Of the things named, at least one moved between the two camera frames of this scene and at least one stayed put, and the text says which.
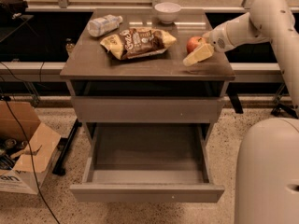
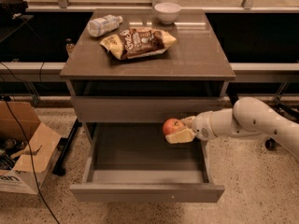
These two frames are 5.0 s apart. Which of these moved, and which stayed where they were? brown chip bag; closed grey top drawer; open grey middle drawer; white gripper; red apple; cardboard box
Moved: red apple; white gripper
Stayed: cardboard box; open grey middle drawer; closed grey top drawer; brown chip bag
